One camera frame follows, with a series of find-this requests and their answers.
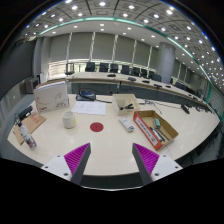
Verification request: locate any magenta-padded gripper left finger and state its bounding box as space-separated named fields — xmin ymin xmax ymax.
xmin=40 ymin=142 xmax=92 ymax=186

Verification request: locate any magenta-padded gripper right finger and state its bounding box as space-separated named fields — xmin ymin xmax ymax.
xmin=131 ymin=142 xmax=184 ymax=186

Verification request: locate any black slim tool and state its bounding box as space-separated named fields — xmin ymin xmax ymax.
xmin=149 ymin=126 xmax=168 ymax=143

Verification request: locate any red-edged open cardboard box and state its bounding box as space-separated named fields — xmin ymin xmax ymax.
xmin=133 ymin=109 xmax=180 ymax=152

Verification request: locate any brown cardboard sheet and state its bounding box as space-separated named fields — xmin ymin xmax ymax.
xmin=12 ymin=112 xmax=48 ymax=146

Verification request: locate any flat round red coaster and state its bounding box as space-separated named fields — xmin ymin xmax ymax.
xmin=89 ymin=121 xmax=105 ymax=133

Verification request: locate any white remote control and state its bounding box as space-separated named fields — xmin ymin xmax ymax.
xmin=118 ymin=116 xmax=136 ymax=133

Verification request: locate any black power strip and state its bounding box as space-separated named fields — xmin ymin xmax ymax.
xmin=16 ymin=105 xmax=34 ymax=122

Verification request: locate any white printed paper sheet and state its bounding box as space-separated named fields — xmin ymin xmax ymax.
xmin=71 ymin=100 xmax=107 ymax=117

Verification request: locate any white paper carton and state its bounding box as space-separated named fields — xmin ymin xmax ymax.
xmin=33 ymin=80 xmax=71 ymax=114

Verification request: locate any black tool in white box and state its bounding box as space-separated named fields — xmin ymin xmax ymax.
xmin=119 ymin=103 xmax=135 ymax=111

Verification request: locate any black desk device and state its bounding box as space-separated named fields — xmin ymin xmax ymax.
xmin=75 ymin=90 xmax=97 ymax=102

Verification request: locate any grey CRT monitor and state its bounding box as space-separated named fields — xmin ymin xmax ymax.
xmin=23 ymin=77 xmax=41 ymax=95

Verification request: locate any group of black desk microphones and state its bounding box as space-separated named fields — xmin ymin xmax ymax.
xmin=106 ymin=72 xmax=192 ymax=115

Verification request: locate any row of black office chairs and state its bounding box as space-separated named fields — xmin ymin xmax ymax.
xmin=64 ymin=61 xmax=163 ymax=83

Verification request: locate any group of ceiling lights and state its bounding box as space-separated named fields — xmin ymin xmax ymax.
xmin=19 ymin=0 xmax=224 ymax=84

